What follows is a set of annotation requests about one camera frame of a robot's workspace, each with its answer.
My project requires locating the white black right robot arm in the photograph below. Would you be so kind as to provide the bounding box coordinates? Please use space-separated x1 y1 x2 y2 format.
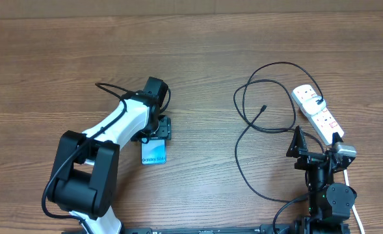
286 126 357 234

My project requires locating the black USB charging cable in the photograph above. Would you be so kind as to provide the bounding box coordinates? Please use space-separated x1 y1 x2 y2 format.
233 61 326 204

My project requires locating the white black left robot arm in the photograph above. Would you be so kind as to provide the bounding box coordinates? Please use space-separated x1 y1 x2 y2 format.
41 77 172 233

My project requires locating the white charger plug adapter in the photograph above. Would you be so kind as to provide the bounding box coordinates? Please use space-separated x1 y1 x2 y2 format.
300 96 326 117

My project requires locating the white power strip cord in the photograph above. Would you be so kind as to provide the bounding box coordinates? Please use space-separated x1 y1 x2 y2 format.
342 168 366 234

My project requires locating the Samsung Galaxy smartphone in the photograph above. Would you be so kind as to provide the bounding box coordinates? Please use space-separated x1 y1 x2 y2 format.
141 140 166 165

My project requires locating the white power strip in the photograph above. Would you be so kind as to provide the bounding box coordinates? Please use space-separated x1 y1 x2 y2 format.
291 84 344 146

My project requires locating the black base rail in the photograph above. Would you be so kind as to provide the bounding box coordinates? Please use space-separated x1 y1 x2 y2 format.
60 222 351 234

